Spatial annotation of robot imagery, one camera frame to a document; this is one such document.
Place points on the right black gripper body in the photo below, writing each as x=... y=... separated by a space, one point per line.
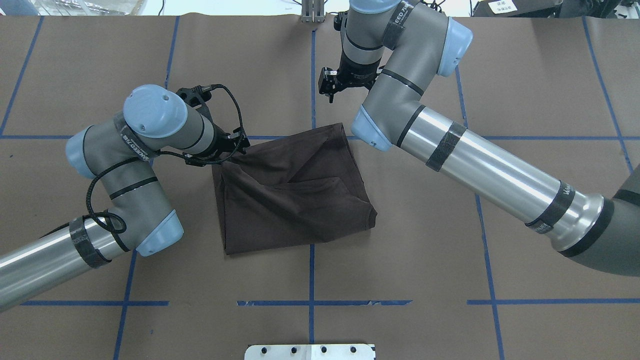
x=356 y=73

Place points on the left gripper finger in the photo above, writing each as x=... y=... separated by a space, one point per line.
x=238 y=143

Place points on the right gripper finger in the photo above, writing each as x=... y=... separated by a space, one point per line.
x=328 y=83

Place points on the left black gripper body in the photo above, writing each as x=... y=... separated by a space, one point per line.
x=220 y=146

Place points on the brown t-shirt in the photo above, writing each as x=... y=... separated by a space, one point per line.
x=297 y=190

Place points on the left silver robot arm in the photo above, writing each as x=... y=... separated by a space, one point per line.
x=127 y=207

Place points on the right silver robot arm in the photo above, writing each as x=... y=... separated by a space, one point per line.
x=395 y=48

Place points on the brown paper table cover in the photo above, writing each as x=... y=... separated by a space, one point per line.
x=442 y=275

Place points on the aluminium frame post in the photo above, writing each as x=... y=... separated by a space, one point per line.
x=312 y=11

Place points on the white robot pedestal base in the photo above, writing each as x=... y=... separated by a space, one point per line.
x=331 y=351

